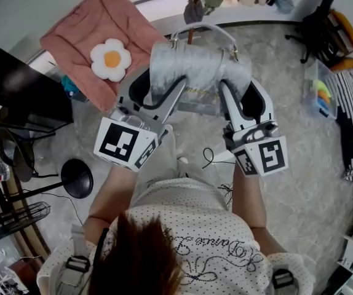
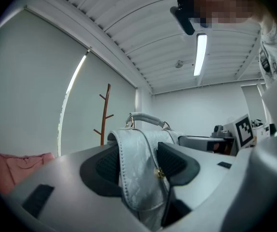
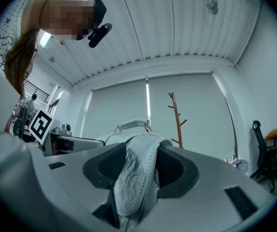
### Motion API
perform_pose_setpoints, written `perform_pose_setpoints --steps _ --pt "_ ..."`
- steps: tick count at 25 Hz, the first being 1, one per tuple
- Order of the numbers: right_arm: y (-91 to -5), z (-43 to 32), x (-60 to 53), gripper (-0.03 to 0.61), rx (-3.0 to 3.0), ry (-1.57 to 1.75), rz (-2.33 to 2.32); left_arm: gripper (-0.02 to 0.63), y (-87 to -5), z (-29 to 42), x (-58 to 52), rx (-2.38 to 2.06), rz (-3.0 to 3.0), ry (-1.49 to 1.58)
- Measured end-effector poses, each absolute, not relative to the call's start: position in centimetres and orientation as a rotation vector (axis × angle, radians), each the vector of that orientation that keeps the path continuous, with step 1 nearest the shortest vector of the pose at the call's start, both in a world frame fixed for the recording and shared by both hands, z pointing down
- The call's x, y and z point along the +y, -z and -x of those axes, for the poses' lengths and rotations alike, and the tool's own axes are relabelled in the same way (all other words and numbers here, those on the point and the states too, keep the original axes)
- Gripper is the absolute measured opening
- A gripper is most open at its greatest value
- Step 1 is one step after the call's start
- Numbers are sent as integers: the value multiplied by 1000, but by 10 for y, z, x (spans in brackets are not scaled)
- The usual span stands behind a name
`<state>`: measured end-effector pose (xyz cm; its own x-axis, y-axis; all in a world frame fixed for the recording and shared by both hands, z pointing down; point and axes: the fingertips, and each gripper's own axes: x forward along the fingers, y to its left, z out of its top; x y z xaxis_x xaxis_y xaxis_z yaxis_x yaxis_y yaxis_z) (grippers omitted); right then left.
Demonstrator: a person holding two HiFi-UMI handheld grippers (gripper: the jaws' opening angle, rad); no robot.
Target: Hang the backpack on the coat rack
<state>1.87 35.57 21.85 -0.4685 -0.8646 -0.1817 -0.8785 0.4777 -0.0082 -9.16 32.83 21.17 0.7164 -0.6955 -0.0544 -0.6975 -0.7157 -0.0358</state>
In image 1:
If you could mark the clear plastic storage bin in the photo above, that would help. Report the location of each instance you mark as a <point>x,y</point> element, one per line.
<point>318,84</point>

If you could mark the orange seat cushion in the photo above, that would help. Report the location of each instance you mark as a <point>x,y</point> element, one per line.
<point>348,29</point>

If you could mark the silver quilted handbag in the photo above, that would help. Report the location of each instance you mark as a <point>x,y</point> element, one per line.
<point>195,63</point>

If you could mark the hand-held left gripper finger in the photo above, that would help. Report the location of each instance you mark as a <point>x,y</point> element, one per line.
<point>167,103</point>
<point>126,92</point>

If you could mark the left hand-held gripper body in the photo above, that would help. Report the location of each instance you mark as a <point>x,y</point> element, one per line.
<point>118,140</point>

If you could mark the light blue cloth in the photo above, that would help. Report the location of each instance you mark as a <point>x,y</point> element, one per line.
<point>281,2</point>

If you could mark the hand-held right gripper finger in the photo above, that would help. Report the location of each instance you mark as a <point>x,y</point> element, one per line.
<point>232,109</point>
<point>265,103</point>

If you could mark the dark grey bag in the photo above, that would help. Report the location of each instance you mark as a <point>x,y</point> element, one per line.
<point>192,11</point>

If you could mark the person's right forearm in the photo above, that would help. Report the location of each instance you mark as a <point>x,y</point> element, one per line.
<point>247,201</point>

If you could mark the black round-base lamp stand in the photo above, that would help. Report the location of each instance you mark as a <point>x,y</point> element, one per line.
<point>77,178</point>

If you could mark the person's left forearm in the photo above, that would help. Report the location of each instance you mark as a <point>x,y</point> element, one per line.
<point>115,189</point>

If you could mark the brown wooden coat rack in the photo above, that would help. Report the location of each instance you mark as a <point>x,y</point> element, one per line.
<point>190,35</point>

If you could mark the white polka dot shirt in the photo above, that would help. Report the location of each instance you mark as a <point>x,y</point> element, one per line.
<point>195,223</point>

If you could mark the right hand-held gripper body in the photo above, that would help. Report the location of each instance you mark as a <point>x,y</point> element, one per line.
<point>268,155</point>

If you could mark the white flower plush pillow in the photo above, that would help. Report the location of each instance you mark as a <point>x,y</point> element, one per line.
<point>111,59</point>

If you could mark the black monitor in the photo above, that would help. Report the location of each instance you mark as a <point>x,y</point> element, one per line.
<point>26,91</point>

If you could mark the black office chair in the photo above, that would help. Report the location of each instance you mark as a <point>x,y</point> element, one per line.
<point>321,26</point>

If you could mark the pink quilted cushion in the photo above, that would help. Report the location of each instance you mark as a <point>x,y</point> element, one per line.
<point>81,32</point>

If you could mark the light beige trousers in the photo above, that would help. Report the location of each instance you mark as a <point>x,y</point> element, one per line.
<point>170,158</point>

